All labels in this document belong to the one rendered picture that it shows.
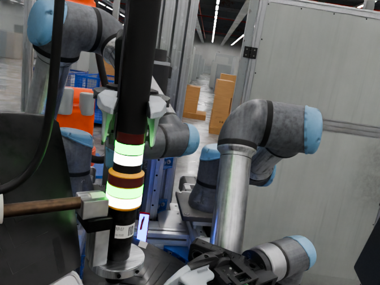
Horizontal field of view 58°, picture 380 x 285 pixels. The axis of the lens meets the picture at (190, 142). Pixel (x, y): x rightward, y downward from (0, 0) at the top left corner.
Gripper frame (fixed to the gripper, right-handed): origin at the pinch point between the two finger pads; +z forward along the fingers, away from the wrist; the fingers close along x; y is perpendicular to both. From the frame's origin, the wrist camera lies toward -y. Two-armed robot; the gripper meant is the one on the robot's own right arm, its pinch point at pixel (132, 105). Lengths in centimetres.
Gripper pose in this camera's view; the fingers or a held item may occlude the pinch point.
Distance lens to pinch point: 38.9
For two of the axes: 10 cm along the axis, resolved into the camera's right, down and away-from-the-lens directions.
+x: -9.8, -1.0, -1.9
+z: 1.6, 2.5, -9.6
